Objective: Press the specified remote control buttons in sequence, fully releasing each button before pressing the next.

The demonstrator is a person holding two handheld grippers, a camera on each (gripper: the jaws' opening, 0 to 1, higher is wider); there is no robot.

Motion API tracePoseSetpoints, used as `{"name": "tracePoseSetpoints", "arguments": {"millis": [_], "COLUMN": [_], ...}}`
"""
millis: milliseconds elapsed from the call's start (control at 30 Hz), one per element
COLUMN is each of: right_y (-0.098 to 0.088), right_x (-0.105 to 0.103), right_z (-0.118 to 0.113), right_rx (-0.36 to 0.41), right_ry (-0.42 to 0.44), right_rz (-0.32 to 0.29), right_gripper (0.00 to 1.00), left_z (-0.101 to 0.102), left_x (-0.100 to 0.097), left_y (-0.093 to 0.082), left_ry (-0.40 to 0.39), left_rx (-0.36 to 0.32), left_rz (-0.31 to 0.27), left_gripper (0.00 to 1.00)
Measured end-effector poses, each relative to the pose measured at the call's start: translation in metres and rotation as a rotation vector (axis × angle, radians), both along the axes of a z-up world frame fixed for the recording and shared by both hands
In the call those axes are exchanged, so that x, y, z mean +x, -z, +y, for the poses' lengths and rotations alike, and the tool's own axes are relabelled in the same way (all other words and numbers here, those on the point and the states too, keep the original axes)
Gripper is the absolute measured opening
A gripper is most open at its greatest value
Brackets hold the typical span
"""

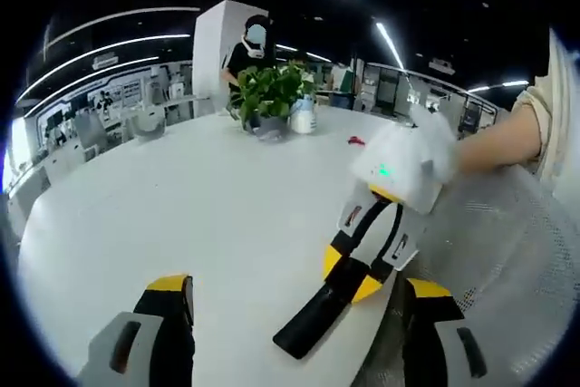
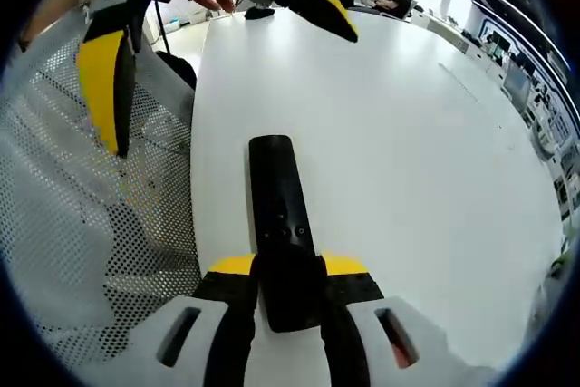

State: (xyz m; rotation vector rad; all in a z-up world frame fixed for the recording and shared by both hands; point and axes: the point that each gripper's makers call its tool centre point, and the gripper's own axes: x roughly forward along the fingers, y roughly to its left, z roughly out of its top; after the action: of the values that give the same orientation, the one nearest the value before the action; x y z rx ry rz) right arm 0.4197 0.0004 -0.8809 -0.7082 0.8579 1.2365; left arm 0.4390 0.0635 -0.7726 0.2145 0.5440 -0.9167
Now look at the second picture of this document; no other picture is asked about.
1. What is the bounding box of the grey mesh office chair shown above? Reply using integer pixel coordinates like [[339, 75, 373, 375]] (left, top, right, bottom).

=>
[[0, 10, 205, 361]]

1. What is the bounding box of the green potted plant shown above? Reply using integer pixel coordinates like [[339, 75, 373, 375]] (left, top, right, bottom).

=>
[[548, 241, 573, 279]]

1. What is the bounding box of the black remote control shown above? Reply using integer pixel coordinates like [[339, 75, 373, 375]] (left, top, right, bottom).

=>
[[247, 134, 330, 334]]

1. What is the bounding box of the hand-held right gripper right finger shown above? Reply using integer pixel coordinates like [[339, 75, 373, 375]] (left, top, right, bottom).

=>
[[319, 248, 490, 387]]

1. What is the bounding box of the black tripod stand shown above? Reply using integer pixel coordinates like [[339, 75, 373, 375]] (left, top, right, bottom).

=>
[[152, 0, 174, 56]]

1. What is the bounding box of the black office chair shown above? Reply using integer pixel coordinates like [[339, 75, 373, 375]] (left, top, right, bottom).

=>
[[156, 50, 198, 92]]

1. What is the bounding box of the black computer mouse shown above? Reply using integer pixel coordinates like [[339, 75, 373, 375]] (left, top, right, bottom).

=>
[[244, 5, 276, 21]]

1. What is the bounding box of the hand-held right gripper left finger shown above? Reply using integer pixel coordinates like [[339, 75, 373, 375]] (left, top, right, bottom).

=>
[[99, 253, 260, 387]]

